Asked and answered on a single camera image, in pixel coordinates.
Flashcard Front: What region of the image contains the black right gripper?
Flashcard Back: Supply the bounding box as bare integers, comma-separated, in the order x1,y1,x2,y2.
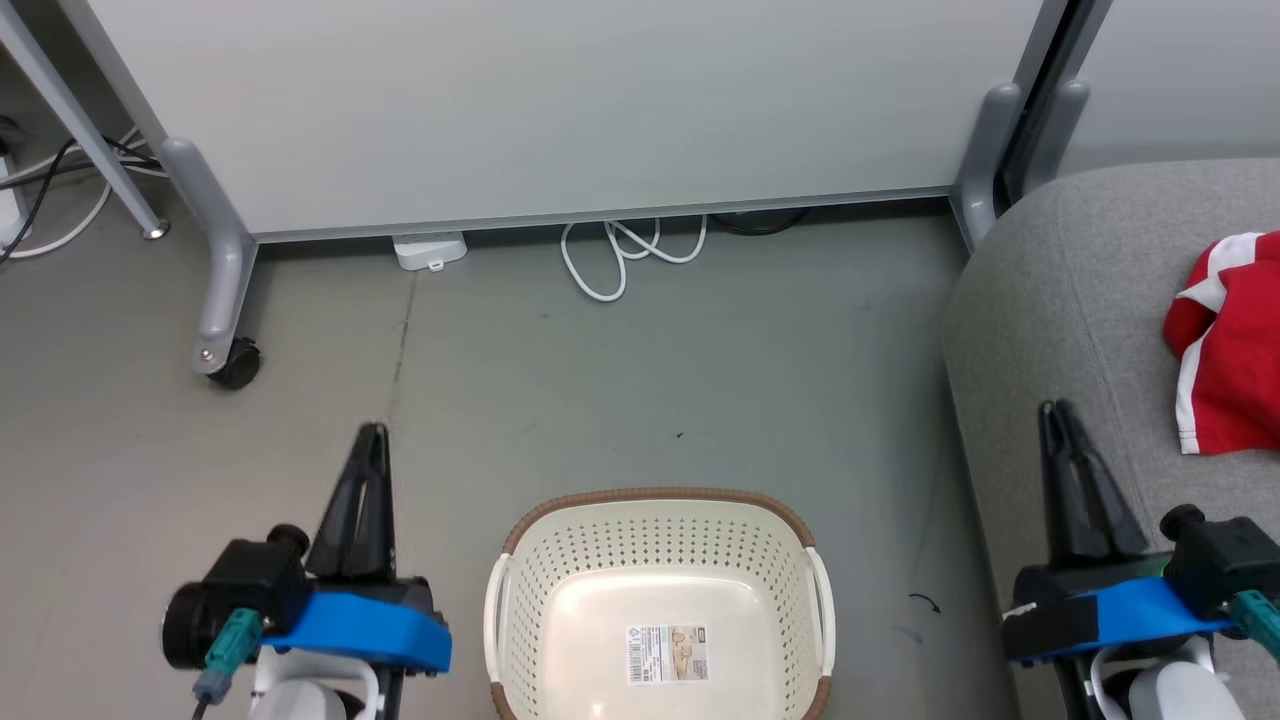
1002,399,1177,720

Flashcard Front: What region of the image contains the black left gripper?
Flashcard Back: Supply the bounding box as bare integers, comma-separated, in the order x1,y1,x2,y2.
300,422,437,720

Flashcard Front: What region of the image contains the red garment with white stripes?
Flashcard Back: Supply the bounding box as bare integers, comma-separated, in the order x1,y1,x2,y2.
1162,231,1280,456

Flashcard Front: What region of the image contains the cream laundry basket brown rim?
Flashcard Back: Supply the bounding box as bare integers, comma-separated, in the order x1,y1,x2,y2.
484,487,835,720

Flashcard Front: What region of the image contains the grey fabric sofa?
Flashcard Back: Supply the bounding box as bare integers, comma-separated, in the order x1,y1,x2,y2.
942,157,1280,720

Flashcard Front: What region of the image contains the white power strip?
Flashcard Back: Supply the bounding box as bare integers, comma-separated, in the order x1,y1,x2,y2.
392,232,469,273

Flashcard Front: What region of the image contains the grey partition leg with caster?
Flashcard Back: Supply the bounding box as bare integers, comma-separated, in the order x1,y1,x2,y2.
158,137,263,390

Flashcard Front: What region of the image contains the paper label sticker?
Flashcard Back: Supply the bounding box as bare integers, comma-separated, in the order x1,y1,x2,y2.
626,624,710,687

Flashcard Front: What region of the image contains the grey partition leg without caster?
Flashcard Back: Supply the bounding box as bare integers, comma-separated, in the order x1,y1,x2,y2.
950,82,1025,251

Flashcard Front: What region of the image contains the grey leg of narrow partition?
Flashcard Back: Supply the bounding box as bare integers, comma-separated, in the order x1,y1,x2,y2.
1022,79,1091,196

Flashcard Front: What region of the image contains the large white partition panel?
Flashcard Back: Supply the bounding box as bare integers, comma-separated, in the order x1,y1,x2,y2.
60,0,1071,244

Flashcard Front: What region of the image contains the grey slanted table leg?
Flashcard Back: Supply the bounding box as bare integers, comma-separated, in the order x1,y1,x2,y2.
0,0,169,241

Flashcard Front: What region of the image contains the teal left camera connector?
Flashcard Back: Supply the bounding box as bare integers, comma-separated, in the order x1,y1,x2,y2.
193,610,265,706

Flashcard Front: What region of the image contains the teal camera connector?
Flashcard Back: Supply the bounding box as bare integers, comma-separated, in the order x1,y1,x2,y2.
193,610,265,706
1230,589,1280,663

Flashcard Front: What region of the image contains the teal right camera connector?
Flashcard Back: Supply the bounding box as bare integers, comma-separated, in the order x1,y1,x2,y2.
1230,589,1280,663

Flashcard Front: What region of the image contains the coiled white cable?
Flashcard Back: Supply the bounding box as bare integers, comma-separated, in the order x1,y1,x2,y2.
560,216,709,303

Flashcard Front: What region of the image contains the long white floor cable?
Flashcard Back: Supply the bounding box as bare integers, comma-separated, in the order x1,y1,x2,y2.
5,125,169,261

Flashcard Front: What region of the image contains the black cable under partition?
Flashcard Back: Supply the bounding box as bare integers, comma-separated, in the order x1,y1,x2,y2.
708,206,813,237

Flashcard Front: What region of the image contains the black floor cable bundle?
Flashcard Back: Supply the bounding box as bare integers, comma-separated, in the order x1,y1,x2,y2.
0,118,163,266

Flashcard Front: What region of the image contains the white box at wall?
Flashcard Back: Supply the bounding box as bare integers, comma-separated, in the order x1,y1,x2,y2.
0,150,33,253

